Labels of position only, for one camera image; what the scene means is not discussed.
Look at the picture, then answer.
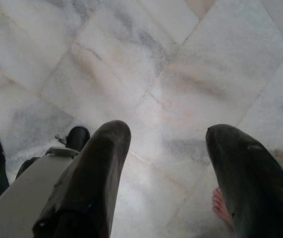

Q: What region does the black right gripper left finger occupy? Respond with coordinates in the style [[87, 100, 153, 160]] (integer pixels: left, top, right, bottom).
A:
[[32, 120, 132, 238]]

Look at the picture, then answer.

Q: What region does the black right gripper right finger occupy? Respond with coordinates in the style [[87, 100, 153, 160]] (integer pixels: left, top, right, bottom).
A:
[[205, 123, 283, 238]]

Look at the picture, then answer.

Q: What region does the person bare foot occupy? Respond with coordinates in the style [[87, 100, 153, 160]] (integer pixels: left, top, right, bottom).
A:
[[212, 187, 235, 232]]

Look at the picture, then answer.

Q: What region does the black right robot foot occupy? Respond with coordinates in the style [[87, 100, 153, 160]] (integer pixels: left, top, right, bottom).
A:
[[66, 126, 91, 153]]

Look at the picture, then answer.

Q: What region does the grey right robot leg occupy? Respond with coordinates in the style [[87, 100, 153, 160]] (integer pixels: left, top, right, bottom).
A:
[[0, 146, 80, 238]]

